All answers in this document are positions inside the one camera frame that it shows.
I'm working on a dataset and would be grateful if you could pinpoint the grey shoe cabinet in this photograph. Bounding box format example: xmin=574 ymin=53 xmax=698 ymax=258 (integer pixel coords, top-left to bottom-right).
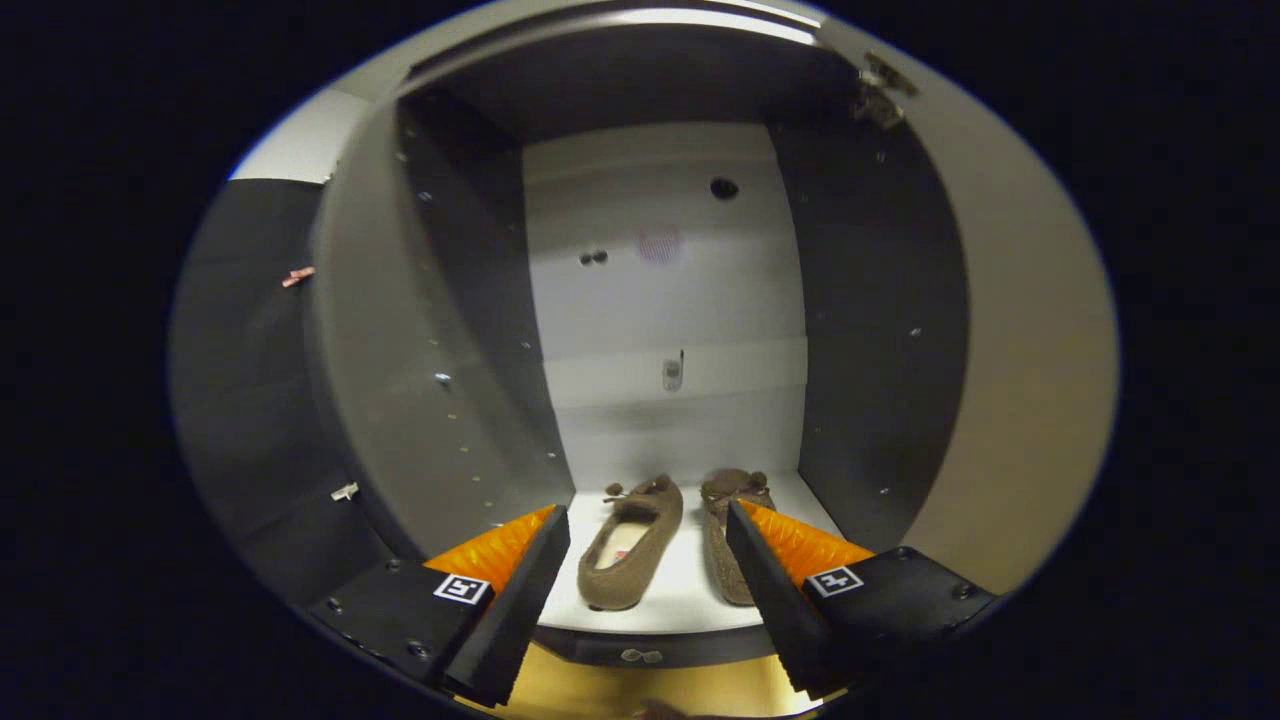
xmin=305 ymin=0 xmax=971 ymax=669

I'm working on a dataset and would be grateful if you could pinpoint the brown fuzzy shoe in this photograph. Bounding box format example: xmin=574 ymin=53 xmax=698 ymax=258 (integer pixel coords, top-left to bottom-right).
xmin=700 ymin=468 xmax=777 ymax=607
xmin=577 ymin=474 xmax=685 ymax=612

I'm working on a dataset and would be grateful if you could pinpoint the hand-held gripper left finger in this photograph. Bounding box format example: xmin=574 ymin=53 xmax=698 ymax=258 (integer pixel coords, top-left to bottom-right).
xmin=305 ymin=503 xmax=573 ymax=709

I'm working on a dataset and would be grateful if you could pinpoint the black backdrop cloth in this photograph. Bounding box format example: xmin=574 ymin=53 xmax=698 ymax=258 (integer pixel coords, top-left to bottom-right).
xmin=170 ymin=178 xmax=401 ymax=606

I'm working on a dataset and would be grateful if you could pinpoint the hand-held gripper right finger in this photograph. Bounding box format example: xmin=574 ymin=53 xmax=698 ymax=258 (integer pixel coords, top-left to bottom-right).
xmin=725 ymin=498 xmax=1001 ymax=701

